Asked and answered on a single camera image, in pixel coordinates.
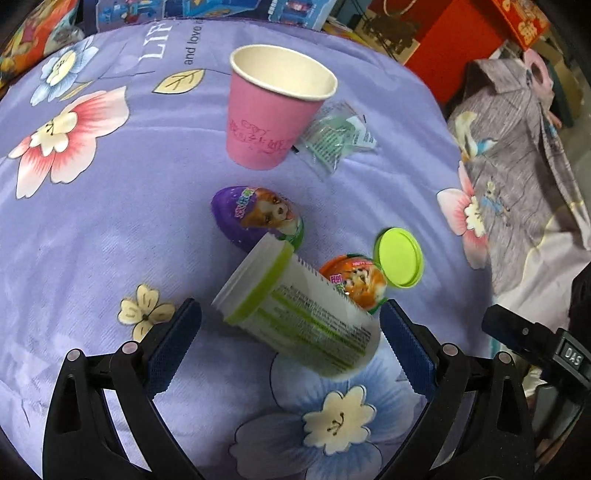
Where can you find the red gift bag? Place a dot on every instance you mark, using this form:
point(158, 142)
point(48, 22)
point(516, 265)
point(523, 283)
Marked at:
point(452, 50)

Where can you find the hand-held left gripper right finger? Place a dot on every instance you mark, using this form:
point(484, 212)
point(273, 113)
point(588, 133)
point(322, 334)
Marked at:
point(411, 346)

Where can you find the grey-purple floral shirt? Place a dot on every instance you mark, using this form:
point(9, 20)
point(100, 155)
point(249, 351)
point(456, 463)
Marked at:
point(508, 152)

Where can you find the orange toy egg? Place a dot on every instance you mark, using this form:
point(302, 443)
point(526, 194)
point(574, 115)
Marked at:
point(358, 281)

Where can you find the orange printed box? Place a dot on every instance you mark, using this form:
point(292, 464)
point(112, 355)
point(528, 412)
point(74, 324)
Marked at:
point(32, 41)

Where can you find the pink tape roll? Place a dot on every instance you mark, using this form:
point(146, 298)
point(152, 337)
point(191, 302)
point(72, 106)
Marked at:
point(538, 74)

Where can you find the pink paper cup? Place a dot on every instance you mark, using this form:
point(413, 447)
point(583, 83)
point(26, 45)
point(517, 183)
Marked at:
point(263, 129)

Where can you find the purple floral blanket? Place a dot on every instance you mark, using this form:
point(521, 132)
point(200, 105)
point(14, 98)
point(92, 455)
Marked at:
point(138, 207)

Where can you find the blue toy set box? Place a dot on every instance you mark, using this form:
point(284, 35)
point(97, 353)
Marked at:
point(207, 9)

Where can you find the yellow-green round lid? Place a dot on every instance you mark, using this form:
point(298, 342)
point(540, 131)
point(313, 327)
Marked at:
point(399, 258)

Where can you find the clear green-printed wrapper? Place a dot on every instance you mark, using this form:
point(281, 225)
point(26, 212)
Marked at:
point(332, 138)

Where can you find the red printed carton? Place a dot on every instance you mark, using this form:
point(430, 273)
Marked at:
point(521, 21)

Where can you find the white jar with green label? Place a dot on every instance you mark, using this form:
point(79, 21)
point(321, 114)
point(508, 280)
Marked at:
point(304, 318)

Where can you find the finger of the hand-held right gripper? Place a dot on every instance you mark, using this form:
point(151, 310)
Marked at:
point(512, 330)

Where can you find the purple toy egg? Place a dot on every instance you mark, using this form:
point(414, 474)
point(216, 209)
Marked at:
point(249, 212)

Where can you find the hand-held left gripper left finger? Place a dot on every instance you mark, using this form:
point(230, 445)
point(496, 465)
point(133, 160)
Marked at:
point(171, 341)

